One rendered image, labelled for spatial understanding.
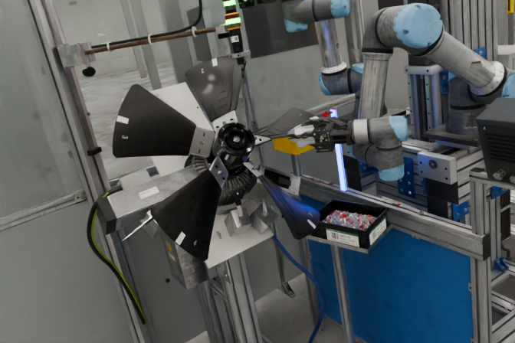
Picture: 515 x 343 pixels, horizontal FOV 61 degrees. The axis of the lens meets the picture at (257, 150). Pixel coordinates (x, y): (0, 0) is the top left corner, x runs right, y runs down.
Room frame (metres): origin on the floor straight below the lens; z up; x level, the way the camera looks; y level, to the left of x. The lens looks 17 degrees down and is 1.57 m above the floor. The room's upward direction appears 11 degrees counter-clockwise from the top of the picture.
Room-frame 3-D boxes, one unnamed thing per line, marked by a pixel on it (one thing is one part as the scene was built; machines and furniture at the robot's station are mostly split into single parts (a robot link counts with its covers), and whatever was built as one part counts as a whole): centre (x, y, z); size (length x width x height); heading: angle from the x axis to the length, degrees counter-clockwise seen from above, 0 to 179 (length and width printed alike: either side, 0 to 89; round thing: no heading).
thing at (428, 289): (1.46, -0.36, 0.45); 0.82 x 0.02 x 0.66; 31
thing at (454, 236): (1.46, -0.36, 0.82); 0.90 x 0.04 x 0.08; 31
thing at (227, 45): (1.36, 0.01, 1.50); 0.09 x 0.07 x 0.10; 66
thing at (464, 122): (1.48, -0.76, 1.09); 0.15 x 0.15 x 0.10
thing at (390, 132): (1.22, -0.39, 1.17); 0.11 x 0.08 x 0.09; 68
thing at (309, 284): (1.82, -0.14, 0.39); 0.04 x 0.04 x 0.78; 31
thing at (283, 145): (1.79, -0.16, 1.02); 0.16 x 0.10 x 0.11; 31
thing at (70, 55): (1.61, 0.57, 1.54); 0.10 x 0.07 x 0.09; 66
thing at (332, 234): (1.31, -0.26, 0.85); 0.22 x 0.17 x 0.07; 46
